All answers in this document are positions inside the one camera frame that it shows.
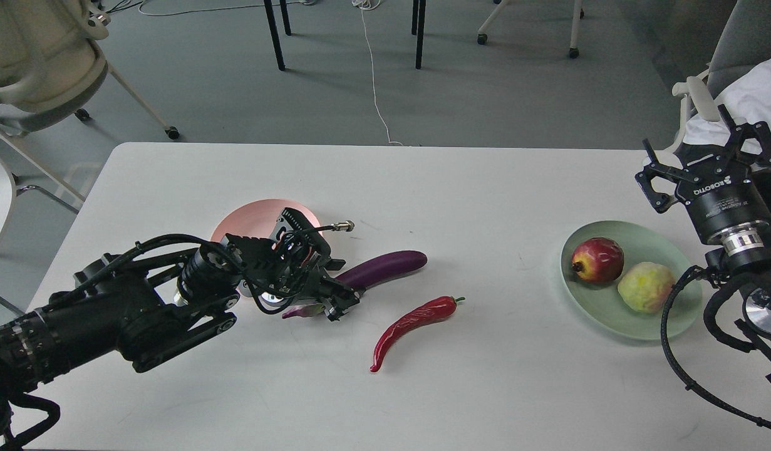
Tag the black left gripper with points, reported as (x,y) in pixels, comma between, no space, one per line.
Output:
(291,267)

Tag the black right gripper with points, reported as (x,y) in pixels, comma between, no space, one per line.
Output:
(720,200)

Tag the purple eggplant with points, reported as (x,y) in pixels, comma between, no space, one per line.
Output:
(366,275)

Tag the red chili pepper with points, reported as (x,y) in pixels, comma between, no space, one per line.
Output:
(434,311)

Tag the red pomegranate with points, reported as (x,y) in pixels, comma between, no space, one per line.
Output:
(598,260)

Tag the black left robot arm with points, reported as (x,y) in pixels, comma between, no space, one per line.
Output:
(158,299)

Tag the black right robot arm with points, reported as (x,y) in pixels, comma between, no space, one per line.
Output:
(739,312)

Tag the person in white shirt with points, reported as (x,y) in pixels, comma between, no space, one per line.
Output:
(747,98)

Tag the pink plastic plate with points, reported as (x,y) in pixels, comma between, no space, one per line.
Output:
(258,219)

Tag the grey office chair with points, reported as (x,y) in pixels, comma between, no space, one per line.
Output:
(745,42)

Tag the white rolling chair base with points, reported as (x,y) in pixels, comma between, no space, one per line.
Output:
(504,22)

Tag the beige office chair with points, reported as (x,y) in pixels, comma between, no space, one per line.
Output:
(50,66)

